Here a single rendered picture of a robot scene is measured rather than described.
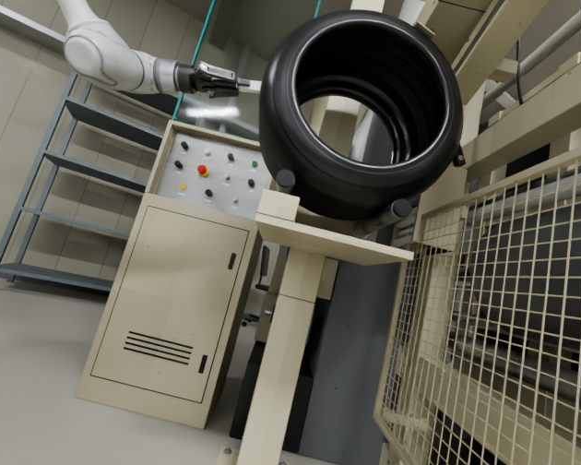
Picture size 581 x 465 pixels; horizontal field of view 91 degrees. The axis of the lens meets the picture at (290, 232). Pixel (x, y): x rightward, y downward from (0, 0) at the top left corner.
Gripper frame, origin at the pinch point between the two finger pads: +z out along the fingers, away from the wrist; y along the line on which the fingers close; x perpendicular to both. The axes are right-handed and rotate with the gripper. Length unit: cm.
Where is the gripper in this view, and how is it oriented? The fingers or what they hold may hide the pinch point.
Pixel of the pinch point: (251, 86)
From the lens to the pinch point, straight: 93.2
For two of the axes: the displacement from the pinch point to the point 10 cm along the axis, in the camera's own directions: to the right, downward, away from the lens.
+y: -0.4, 1.5, 9.9
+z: 9.9, 1.1, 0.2
